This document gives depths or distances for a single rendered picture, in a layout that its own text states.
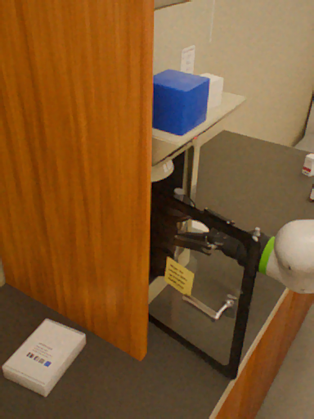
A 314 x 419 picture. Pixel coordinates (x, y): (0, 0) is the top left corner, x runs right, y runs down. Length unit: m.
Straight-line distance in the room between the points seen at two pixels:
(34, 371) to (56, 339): 0.09
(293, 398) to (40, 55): 1.91
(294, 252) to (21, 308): 0.77
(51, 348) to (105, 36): 0.73
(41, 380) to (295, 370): 1.58
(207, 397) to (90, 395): 0.27
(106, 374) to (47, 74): 0.69
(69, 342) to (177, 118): 0.62
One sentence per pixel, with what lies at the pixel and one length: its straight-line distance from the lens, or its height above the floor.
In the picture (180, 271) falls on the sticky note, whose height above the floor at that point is 1.22.
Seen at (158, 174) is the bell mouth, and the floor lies 1.33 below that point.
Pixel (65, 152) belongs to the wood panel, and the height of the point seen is 1.46.
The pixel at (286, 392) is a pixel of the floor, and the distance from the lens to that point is 2.35.
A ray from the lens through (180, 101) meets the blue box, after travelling 0.84.
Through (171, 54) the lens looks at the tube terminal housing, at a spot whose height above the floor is 1.62.
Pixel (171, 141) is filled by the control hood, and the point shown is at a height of 1.51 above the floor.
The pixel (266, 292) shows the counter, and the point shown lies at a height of 0.94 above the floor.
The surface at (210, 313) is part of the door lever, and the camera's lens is 0.91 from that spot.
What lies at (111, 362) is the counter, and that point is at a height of 0.94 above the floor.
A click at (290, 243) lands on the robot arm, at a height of 1.34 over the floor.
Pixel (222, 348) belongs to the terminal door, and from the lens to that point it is 1.03.
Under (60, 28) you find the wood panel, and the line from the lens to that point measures 0.84.
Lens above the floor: 1.86
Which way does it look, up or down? 34 degrees down
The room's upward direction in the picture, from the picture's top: 2 degrees clockwise
